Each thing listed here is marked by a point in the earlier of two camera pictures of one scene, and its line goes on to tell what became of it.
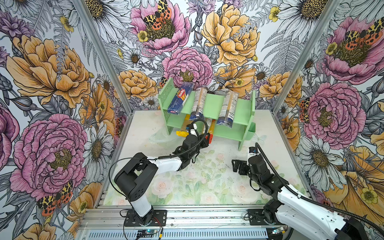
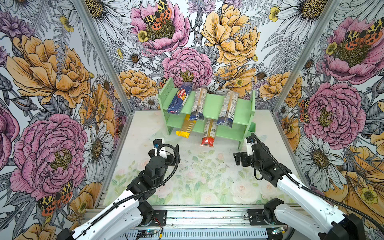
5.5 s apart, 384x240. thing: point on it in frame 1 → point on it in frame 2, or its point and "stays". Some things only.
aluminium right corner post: [327, 15] stays
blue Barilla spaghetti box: [179, 98] stays
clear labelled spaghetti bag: [225, 117] stays
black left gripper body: [192, 154] → [170, 160]
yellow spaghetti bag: [184, 132] stays
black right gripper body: [245, 169] → [248, 161]
